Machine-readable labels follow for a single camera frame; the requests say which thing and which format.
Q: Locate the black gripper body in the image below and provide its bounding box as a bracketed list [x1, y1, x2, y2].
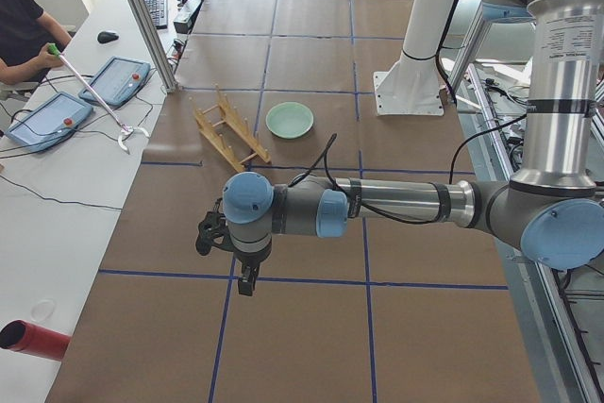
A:
[235, 250, 270, 277]

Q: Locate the light green plate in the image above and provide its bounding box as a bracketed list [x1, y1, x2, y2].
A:
[265, 102, 314, 140]

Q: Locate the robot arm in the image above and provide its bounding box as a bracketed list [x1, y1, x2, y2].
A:
[214, 0, 603, 295]

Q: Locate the wooden plate rack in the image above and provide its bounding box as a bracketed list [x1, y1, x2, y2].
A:
[193, 85, 272, 173]

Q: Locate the metal reacher grabber tool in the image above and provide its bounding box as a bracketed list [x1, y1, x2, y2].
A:
[47, 43, 150, 154]

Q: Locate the brown paper table cover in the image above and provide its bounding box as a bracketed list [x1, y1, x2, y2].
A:
[48, 0, 540, 402]

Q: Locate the far blue teach pendant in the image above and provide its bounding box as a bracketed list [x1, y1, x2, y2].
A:
[89, 56, 151, 109]

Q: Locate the blue teach pendant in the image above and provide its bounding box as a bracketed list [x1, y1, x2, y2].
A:
[89, 56, 151, 109]
[6, 92, 92, 152]

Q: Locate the red cylinder tube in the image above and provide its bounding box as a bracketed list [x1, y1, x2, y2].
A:
[1, 320, 71, 361]

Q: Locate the near blue teach pendant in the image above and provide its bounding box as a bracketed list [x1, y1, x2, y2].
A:
[6, 92, 92, 152]

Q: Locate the black computer mouse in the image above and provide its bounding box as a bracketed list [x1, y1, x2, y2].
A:
[97, 30, 119, 44]

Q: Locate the black keyboard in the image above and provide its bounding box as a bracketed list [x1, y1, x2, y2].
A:
[143, 0, 168, 29]

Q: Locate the person in black shirt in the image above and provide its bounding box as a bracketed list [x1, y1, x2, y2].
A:
[1, 0, 71, 86]

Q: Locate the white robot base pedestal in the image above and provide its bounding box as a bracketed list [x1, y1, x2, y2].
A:
[374, 0, 457, 116]

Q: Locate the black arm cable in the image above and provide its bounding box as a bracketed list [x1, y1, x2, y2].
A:
[288, 132, 528, 226]

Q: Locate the aluminium frame rail structure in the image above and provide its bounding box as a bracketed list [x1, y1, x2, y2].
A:
[449, 3, 603, 402]

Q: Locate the aluminium frame post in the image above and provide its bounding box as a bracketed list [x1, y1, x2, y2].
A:
[127, 0, 177, 93]

